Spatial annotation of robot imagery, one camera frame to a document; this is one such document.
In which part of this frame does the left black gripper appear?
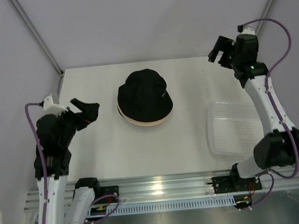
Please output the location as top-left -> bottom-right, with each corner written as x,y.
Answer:
54,95 -> 103,147

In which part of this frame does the black and beige hat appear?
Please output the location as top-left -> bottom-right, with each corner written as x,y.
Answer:
117,68 -> 173,123

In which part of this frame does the beige bucket hat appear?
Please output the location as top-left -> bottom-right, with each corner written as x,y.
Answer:
117,106 -> 170,127

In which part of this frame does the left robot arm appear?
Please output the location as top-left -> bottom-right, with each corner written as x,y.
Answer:
24,97 -> 103,224

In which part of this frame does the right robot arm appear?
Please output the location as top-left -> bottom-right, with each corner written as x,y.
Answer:
208,32 -> 299,190

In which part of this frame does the white plastic basket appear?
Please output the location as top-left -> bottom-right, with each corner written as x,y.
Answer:
206,102 -> 264,157

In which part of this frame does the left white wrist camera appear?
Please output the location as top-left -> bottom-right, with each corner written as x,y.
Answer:
43,93 -> 68,116

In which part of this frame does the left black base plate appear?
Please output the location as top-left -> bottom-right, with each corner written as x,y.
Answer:
101,185 -> 119,204

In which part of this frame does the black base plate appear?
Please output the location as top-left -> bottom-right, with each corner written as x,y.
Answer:
101,185 -> 119,204
207,176 -> 262,194

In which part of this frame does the aluminium mounting rail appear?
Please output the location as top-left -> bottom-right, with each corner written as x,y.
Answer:
23,170 -> 299,213

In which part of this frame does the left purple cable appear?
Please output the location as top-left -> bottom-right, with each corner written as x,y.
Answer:
24,101 -> 57,224

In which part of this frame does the left aluminium frame post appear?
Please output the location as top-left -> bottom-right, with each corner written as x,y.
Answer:
8,0 -> 65,81

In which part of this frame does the white slotted cable duct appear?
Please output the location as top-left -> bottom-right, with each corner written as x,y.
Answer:
63,191 -> 252,222

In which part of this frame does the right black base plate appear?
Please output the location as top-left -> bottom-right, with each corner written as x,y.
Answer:
207,176 -> 262,194

